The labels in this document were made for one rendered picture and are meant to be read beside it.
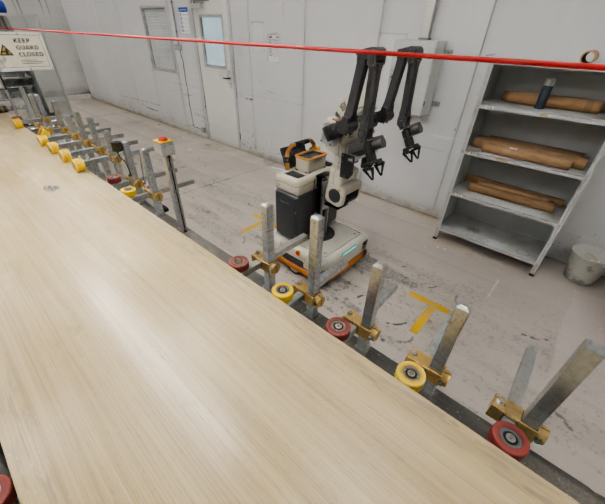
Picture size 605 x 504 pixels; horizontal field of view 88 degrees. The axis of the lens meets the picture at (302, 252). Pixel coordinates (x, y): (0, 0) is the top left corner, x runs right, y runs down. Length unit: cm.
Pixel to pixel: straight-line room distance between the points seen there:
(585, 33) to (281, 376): 312
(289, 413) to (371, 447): 20
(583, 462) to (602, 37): 270
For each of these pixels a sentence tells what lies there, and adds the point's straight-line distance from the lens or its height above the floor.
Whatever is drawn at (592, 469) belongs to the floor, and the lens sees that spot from 229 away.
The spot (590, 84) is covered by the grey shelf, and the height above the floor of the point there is 142.
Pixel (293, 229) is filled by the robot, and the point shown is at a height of 41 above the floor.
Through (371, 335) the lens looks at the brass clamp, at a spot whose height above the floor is 82.
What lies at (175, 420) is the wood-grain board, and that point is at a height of 90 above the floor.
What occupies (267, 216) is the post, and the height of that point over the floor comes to 109.
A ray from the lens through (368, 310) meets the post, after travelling 108.
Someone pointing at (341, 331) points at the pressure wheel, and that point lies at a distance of 101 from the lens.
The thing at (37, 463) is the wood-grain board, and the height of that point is 90.
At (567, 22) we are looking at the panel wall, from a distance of 339.
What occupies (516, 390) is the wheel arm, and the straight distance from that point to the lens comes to 117.
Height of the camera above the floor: 167
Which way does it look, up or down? 35 degrees down
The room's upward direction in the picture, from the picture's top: 2 degrees clockwise
